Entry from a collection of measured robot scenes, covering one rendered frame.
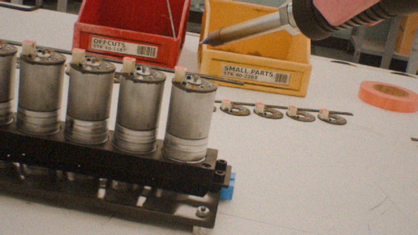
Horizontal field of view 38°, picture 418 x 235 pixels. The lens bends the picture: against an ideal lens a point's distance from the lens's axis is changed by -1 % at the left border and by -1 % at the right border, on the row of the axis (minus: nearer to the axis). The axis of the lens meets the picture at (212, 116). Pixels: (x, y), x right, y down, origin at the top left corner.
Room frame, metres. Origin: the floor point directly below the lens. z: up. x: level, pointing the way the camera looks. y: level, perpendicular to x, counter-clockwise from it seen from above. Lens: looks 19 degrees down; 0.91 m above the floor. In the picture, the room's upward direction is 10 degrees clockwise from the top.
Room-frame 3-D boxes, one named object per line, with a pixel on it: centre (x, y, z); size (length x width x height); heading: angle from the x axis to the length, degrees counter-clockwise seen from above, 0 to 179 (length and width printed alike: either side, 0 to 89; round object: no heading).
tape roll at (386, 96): (0.58, -0.17, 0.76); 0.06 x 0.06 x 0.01
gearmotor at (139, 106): (0.32, 0.04, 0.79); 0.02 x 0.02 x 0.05
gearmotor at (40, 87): (0.32, 0.10, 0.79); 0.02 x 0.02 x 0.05
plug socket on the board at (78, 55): (0.32, 0.08, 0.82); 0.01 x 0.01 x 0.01; 88
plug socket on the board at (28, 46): (0.32, 0.10, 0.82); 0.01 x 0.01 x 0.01; 88
